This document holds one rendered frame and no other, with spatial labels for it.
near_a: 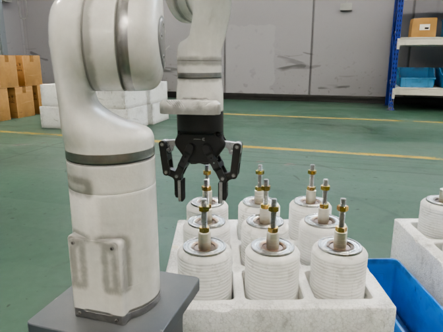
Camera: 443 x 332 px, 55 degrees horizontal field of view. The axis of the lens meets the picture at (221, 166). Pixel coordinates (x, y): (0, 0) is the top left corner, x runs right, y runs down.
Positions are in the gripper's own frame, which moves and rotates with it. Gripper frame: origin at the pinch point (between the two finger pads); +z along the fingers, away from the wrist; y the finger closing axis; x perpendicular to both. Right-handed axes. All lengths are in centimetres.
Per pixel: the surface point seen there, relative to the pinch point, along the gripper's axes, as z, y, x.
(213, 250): 9.5, -2.4, 1.4
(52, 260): 34, 54, -35
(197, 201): 9.4, 6.6, -22.8
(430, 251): 17, -44, -22
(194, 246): 9.7, 1.4, 0.1
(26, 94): 9, 257, -315
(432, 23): -62, -147, -442
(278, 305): 17.0, -13.7, 4.0
